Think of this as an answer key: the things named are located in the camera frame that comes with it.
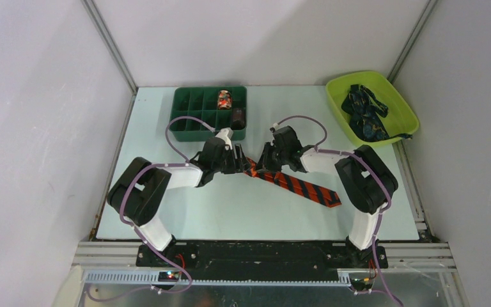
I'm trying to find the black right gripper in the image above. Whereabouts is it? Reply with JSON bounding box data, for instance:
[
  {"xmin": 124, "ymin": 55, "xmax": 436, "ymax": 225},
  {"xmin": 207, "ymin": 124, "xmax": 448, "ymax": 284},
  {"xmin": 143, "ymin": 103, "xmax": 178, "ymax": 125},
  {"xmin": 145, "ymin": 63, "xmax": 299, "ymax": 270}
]
[{"xmin": 254, "ymin": 142, "xmax": 289, "ymax": 173}]

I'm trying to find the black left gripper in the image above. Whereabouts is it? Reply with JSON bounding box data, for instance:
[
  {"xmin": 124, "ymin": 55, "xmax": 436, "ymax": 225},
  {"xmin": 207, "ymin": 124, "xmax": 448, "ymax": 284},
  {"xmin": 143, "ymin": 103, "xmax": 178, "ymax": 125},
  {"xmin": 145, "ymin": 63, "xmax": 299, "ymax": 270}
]
[{"xmin": 212, "ymin": 143, "xmax": 251, "ymax": 175}]

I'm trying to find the orange navy striped tie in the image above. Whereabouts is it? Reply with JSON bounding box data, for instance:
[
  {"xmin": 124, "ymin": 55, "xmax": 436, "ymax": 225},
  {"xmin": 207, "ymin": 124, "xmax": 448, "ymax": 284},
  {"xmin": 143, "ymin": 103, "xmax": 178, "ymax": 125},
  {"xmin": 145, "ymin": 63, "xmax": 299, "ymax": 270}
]
[{"xmin": 244, "ymin": 157, "xmax": 341, "ymax": 208}]

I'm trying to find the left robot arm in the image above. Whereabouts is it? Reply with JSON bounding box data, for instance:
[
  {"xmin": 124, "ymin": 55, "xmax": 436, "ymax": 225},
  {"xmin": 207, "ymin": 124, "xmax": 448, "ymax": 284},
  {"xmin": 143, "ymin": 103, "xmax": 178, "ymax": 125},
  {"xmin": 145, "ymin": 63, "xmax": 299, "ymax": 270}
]
[{"xmin": 107, "ymin": 137, "xmax": 251, "ymax": 267}]

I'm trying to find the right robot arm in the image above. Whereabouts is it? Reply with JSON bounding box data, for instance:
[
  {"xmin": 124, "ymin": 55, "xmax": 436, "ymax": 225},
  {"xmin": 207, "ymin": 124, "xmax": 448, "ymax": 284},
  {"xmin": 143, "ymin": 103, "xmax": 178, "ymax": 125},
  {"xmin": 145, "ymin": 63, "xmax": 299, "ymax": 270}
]
[{"xmin": 258, "ymin": 126, "xmax": 398, "ymax": 269}]

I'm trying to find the brown patterned rolled tie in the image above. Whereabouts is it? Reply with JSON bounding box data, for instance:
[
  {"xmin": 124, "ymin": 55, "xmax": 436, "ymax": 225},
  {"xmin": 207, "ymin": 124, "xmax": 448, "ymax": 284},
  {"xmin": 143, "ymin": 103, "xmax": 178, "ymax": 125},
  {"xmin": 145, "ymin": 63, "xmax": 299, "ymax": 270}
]
[{"xmin": 230, "ymin": 107, "xmax": 246, "ymax": 130}]

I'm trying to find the green compartment organizer tray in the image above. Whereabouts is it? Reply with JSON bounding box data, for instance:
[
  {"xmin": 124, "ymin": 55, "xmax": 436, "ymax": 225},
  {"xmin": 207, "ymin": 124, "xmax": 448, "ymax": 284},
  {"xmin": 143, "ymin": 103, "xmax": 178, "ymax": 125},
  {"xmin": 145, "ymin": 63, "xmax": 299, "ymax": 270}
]
[{"xmin": 169, "ymin": 86, "xmax": 247, "ymax": 142}]

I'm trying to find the navy floral gold tie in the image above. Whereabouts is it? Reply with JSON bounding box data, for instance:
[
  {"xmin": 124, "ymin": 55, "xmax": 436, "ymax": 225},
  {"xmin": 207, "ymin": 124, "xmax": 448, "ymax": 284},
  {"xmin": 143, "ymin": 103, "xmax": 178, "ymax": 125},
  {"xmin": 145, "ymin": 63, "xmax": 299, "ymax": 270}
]
[{"xmin": 341, "ymin": 84, "xmax": 412, "ymax": 142}]

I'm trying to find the lime green plastic bin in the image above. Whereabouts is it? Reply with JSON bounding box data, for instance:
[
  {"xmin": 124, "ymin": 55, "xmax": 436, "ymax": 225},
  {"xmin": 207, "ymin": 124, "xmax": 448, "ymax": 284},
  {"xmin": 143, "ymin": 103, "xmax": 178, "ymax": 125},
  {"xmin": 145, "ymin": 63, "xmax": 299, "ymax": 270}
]
[{"xmin": 325, "ymin": 70, "xmax": 419, "ymax": 147}]

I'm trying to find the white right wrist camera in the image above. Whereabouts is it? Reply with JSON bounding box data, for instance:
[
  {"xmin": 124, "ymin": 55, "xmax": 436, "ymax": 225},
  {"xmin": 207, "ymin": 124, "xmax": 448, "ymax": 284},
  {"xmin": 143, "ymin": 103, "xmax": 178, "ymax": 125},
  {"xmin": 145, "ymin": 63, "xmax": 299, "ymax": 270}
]
[{"xmin": 269, "ymin": 123, "xmax": 280, "ymax": 144}]

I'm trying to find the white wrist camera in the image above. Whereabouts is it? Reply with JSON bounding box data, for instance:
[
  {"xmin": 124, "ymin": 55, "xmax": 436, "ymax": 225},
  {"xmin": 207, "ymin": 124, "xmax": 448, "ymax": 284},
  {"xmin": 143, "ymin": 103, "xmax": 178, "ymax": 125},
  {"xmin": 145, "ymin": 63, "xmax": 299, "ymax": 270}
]
[
  {"xmin": 215, "ymin": 128, "xmax": 233, "ymax": 150},
  {"xmin": 269, "ymin": 123, "xmax": 280, "ymax": 144}
]

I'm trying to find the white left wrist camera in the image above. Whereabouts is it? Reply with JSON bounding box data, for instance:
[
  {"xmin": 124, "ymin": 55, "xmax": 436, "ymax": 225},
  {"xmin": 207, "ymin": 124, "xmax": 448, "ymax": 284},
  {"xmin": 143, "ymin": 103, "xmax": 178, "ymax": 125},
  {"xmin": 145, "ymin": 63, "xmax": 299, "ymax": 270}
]
[{"xmin": 215, "ymin": 128, "xmax": 233, "ymax": 150}]

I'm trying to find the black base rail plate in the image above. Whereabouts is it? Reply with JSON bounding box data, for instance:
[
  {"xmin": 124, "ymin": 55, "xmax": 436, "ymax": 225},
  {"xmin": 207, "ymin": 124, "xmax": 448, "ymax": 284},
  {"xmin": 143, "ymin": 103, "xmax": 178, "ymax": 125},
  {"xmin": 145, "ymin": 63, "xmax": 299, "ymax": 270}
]
[{"xmin": 136, "ymin": 240, "xmax": 388, "ymax": 282}]

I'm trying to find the right corner aluminium post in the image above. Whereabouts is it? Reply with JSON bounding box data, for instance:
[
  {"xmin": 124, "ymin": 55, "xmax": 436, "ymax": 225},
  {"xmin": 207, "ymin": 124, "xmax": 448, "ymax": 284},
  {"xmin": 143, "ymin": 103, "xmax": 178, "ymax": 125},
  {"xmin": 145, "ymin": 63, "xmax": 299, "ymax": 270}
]
[{"xmin": 387, "ymin": 0, "xmax": 439, "ymax": 83}]

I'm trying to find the corner aluminium post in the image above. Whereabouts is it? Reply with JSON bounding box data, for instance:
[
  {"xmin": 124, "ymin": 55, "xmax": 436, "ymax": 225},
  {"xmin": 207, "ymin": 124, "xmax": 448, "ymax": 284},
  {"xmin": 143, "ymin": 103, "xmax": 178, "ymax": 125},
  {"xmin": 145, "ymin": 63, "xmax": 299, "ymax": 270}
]
[
  {"xmin": 387, "ymin": 0, "xmax": 439, "ymax": 83},
  {"xmin": 81, "ymin": 0, "xmax": 139, "ymax": 94}
]

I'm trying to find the left corner aluminium post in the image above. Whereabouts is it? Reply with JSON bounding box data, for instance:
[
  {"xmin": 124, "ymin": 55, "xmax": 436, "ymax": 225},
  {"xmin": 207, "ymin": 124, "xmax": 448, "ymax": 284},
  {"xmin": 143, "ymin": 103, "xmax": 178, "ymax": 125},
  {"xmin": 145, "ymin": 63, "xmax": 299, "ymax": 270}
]
[{"xmin": 81, "ymin": 0, "xmax": 139, "ymax": 94}]

